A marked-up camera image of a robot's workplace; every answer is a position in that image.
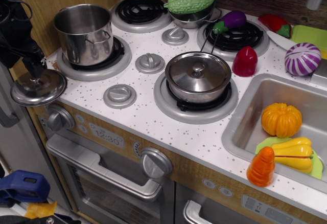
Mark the stove burner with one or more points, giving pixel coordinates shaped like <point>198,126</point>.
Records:
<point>118,60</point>
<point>227,44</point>
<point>140,16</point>
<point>168,105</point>

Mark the tall steel stock pot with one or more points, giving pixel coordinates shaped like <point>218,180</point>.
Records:
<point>85,33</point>

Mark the grey stovetop knob front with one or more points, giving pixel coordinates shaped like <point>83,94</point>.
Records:
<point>119,96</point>

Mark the purple white toy onion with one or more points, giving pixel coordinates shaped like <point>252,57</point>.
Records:
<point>302,59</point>

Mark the back left stove burner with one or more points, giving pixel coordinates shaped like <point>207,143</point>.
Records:
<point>140,16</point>

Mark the small steel pan lid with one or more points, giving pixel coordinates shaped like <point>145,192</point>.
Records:
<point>198,74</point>

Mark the grey toy sink basin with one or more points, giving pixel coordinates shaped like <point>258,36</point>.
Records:
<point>244,131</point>

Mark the large steel pot lid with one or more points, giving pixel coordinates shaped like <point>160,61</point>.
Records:
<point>29,91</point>

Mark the orange toy pumpkin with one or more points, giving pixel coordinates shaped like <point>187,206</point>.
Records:
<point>281,120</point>

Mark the grey oven door handle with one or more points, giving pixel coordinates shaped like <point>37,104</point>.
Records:
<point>89,161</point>

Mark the grey oven knob left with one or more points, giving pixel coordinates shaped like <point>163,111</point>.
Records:
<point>59,118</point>

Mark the grey stovetop knob rear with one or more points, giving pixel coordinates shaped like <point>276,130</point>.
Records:
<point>175,36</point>

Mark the back right stove burner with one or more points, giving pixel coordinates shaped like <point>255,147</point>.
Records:
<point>227,44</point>

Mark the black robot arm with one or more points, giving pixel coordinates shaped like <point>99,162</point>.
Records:
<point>16,40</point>

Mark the yellow toy bell pepper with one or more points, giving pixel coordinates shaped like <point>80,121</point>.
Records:
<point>295,153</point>

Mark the grey stovetop knob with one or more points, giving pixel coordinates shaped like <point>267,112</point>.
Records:
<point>150,63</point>
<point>119,96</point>
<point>175,36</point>

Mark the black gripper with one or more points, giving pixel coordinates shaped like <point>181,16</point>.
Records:
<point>34,60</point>

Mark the green toy bitter gourd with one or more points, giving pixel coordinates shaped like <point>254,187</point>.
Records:
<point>181,7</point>

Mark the red toy chili pepper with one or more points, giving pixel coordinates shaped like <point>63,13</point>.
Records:
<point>276,24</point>

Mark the red toy pepper half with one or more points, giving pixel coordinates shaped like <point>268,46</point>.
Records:
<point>245,62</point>

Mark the purple toy eggplant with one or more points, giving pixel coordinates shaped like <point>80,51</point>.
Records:
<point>231,20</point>

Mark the blue plastic clamp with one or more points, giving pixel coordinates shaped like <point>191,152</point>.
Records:
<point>24,186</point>

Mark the green plastic cutting board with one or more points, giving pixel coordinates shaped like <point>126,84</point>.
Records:
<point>311,35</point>

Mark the front right stove burner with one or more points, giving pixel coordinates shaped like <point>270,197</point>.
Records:
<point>168,105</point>

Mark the grey oven knob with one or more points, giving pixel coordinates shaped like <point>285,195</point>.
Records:
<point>154,164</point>
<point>59,118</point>

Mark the white toy knife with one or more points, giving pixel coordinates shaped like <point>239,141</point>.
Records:
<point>281,41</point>

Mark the steel frying pan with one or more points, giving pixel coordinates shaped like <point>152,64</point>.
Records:
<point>197,97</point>

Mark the light green plastic plate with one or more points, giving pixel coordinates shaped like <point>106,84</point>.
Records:
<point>317,164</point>

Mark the grey oven knob right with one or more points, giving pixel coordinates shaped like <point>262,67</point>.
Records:
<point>154,164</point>

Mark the grey stovetop knob middle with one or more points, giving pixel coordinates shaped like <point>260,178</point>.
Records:
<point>150,63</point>

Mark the yellow cloth piece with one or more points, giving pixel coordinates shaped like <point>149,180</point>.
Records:
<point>40,210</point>

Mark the grey dishwasher door handle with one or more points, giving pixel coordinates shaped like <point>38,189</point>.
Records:
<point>191,213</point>

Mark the steel bowl pan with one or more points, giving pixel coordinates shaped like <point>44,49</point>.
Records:
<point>195,20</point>

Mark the front left stove burner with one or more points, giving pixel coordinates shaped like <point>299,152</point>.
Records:
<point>118,60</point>

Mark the orange toy carrot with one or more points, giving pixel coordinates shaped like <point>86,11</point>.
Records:
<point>261,169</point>

